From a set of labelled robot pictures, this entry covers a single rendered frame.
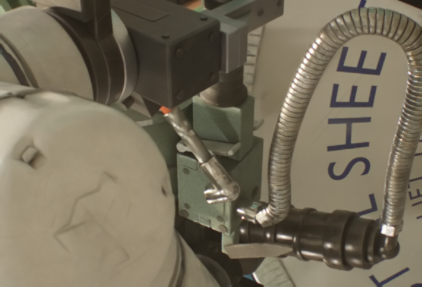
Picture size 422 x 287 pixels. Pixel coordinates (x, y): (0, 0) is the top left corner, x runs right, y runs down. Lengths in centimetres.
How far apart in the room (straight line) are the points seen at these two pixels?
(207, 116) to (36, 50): 24
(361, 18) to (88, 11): 20
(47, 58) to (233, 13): 15
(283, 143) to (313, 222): 15
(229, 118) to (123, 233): 33
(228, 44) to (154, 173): 20
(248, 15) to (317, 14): 26
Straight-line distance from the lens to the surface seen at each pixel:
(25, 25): 40
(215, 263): 70
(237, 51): 45
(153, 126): 59
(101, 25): 41
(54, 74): 38
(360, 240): 66
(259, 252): 61
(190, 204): 63
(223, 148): 58
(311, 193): 85
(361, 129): 81
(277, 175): 57
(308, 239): 68
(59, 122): 23
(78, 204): 24
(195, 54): 42
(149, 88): 43
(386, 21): 49
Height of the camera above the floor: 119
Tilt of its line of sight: 10 degrees up
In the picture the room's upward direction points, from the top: 114 degrees counter-clockwise
